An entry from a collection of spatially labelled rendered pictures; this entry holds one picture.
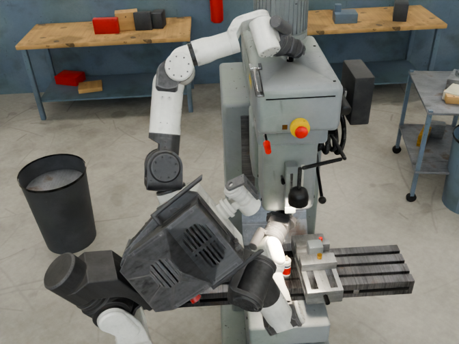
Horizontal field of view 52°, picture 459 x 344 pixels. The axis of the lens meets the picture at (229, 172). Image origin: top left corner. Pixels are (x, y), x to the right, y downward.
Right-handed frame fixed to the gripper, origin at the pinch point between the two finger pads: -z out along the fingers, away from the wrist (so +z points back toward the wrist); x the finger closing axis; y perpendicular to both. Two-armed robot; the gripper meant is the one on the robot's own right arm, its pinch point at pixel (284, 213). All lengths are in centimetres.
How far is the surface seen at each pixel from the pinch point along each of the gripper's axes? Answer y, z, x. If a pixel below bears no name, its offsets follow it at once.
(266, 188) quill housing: -19.7, 11.6, 3.9
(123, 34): 32, -273, 261
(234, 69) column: -33, -61, 46
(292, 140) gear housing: -41.9, 11.8, -5.2
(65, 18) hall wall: 29, -296, 356
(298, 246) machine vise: 20.9, -5.5, -5.6
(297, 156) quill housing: -33.3, 7.4, -6.0
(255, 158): -21.1, -4.5, 14.3
